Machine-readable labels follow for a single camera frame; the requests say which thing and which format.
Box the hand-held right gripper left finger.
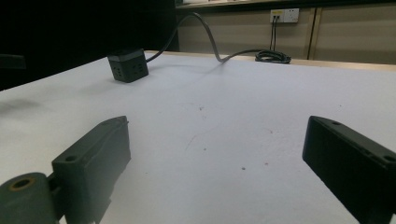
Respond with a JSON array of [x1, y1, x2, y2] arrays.
[[51, 115, 132, 224]]

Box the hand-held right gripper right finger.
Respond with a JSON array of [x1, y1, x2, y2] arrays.
[[302, 115, 396, 224]]

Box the black cube power strip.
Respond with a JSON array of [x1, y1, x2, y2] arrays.
[[106, 48, 149, 84]]

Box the black cable coil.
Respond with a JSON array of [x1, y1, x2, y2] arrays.
[[254, 49, 292, 64]]

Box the black plug cables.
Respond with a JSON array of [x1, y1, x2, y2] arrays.
[[269, 15, 280, 52]]

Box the white wall socket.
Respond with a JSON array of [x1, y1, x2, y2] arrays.
[[269, 7, 300, 24]]

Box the grey power strip cable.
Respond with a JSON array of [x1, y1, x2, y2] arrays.
[[145, 11, 265, 64]]

